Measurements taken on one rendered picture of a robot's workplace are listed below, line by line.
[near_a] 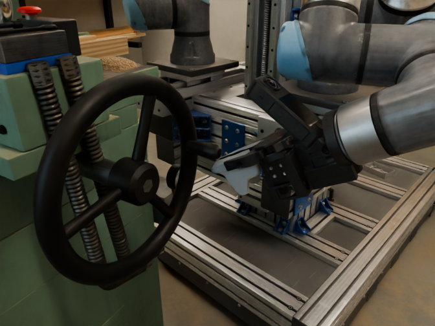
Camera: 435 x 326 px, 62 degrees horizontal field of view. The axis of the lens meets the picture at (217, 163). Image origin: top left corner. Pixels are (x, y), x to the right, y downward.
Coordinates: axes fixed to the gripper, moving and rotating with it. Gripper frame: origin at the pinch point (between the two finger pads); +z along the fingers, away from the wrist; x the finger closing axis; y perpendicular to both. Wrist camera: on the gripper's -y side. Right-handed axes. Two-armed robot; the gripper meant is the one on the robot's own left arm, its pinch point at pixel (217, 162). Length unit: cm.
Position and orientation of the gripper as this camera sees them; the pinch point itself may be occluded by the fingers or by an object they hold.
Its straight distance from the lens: 56.0
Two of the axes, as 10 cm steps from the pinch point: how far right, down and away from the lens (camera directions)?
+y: 4.4, 8.9, 1.5
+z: -7.3, 2.5, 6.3
